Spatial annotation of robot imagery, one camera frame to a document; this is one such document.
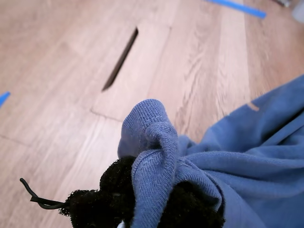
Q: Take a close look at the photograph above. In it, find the blue printed T-shirt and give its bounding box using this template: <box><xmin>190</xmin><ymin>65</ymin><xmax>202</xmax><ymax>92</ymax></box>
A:
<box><xmin>117</xmin><ymin>74</ymin><xmax>304</xmax><ymax>228</ymax></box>

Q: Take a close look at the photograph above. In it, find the short blue tape piece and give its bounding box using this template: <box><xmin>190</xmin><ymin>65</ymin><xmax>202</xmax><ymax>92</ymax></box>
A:
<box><xmin>0</xmin><ymin>91</ymin><xmax>11</xmax><ymax>108</ymax></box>

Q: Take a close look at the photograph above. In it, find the black twist tie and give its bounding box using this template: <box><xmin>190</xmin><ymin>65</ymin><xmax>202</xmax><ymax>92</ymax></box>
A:
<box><xmin>19</xmin><ymin>178</ymin><xmax>65</xmax><ymax>211</ymax></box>

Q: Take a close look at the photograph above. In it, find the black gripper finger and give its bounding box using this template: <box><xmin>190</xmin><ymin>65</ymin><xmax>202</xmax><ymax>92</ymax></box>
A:
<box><xmin>163</xmin><ymin>180</ymin><xmax>227</xmax><ymax>228</ymax></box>
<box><xmin>57</xmin><ymin>155</ymin><xmax>138</xmax><ymax>228</ymax></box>

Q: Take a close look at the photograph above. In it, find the long blue tape strip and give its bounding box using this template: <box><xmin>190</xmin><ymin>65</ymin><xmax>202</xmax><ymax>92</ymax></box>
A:
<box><xmin>203</xmin><ymin>0</ymin><xmax>267</xmax><ymax>19</ymax></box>

